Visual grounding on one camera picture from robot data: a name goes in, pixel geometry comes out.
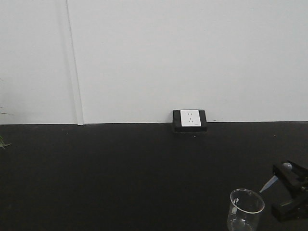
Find white wall power socket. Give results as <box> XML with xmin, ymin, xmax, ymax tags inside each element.
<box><xmin>172</xmin><ymin>109</ymin><xmax>207</xmax><ymax>133</ymax></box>

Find clear glass beaker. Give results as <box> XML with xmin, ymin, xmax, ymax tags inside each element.
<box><xmin>227</xmin><ymin>188</ymin><xmax>265</xmax><ymax>231</ymax></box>

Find clear plastic dropper pipette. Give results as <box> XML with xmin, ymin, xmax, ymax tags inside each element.
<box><xmin>259</xmin><ymin>162</ymin><xmax>293</xmax><ymax>193</ymax></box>

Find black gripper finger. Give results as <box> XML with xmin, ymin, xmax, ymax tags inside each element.
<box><xmin>272</xmin><ymin>160</ymin><xmax>308</xmax><ymax>193</ymax></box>
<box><xmin>271</xmin><ymin>194</ymin><xmax>308</xmax><ymax>221</ymax></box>

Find green plant leaves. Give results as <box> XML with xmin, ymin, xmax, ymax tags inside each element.
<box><xmin>0</xmin><ymin>78</ymin><xmax>13</xmax><ymax>150</ymax></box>

